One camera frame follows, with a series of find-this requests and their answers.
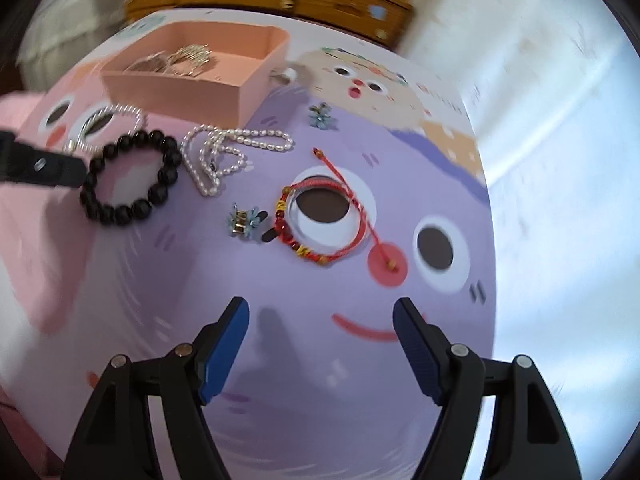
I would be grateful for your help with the silver jewelry pile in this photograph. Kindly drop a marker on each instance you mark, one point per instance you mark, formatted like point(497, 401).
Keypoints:
point(172, 61)

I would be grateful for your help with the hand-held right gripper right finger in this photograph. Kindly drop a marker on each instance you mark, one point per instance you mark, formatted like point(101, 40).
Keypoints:
point(415, 345)

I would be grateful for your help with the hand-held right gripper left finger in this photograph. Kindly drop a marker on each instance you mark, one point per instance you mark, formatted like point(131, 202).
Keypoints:
point(227, 340)

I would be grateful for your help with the pink jewelry box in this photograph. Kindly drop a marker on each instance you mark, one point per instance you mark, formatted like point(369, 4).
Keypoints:
point(200, 67)

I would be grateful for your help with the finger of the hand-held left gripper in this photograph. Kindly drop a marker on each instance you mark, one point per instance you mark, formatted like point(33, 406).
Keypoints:
point(40, 164)

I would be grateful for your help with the blue flower hair clip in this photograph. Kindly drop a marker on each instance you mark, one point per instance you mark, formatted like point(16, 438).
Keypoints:
point(245, 221)

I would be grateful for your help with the blue flower earring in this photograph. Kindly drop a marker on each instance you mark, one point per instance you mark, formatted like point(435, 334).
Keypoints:
point(321, 115)

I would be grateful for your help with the cartoon printed mat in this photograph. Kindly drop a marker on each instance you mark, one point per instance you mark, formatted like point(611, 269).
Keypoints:
point(280, 270)

